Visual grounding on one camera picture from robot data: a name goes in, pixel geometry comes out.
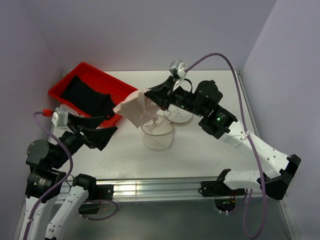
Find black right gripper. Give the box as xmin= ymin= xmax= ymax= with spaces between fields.
xmin=142 ymin=75 xmax=206 ymax=117

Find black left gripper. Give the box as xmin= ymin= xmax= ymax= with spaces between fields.
xmin=51 ymin=112 xmax=117 ymax=168

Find beige bra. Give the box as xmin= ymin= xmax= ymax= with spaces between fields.
xmin=113 ymin=89 xmax=160 ymax=128

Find white mesh laundry bag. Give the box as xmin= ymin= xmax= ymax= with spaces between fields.
xmin=141 ymin=105 xmax=193 ymax=151

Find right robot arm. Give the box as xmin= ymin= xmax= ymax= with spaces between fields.
xmin=145 ymin=76 xmax=301 ymax=200

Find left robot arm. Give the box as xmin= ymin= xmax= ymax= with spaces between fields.
xmin=18 ymin=108 xmax=117 ymax=240

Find black garment in tray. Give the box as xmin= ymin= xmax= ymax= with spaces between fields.
xmin=60 ymin=76 xmax=116 ymax=120

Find red plastic tray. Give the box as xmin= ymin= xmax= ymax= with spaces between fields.
xmin=48 ymin=62 xmax=137 ymax=127

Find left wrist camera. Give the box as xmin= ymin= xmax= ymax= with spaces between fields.
xmin=51 ymin=107 xmax=69 ymax=128

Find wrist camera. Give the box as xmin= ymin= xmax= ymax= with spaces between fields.
xmin=51 ymin=107 xmax=69 ymax=128
xmin=169 ymin=59 xmax=187 ymax=80

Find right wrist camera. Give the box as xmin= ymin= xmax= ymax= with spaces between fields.
xmin=169 ymin=59 xmax=187 ymax=80

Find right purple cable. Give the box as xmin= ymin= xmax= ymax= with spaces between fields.
xmin=184 ymin=52 xmax=268 ymax=238

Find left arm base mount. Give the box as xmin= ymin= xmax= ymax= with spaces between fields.
xmin=72 ymin=173 xmax=114 ymax=201

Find aluminium mounting rail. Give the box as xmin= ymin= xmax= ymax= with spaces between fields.
xmin=54 ymin=175 xmax=287 ymax=205

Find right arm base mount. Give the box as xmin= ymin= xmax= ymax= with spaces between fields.
xmin=198 ymin=168 xmax=246 ymax=197

